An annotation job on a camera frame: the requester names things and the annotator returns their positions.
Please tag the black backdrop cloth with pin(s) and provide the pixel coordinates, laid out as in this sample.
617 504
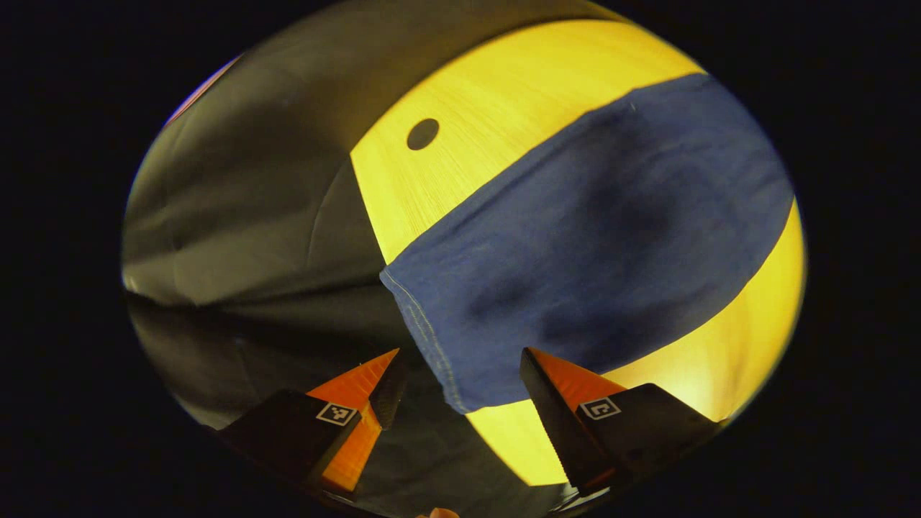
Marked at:
252 216

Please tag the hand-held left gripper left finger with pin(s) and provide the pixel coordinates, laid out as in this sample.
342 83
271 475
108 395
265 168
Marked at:
392 392

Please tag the blue denim jeans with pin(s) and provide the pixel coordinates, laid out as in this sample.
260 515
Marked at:
590 252

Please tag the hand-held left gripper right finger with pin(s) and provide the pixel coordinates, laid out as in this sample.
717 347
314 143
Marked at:
547 417

